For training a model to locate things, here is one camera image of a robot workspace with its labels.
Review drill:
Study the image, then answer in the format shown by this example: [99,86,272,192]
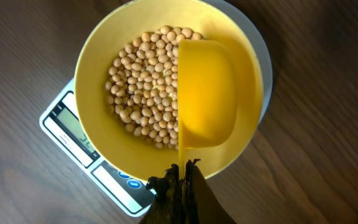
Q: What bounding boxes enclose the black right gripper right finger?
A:
[185,159,236,224]

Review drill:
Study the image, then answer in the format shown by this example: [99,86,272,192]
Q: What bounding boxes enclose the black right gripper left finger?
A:
[139,164,185,224]

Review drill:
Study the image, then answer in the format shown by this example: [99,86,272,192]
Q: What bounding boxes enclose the yellow measuring scoop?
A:
[177,39,239,224]

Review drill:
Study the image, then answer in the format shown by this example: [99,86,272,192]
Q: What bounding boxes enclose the soybeans in bowl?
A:
[104,26,203,149]

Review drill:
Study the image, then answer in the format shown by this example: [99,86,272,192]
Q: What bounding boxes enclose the white digital kitchen scale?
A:
[39,0,273,217]

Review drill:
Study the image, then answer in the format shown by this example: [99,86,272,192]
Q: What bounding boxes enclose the pale yellow bowl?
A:
[74,0,272,180]

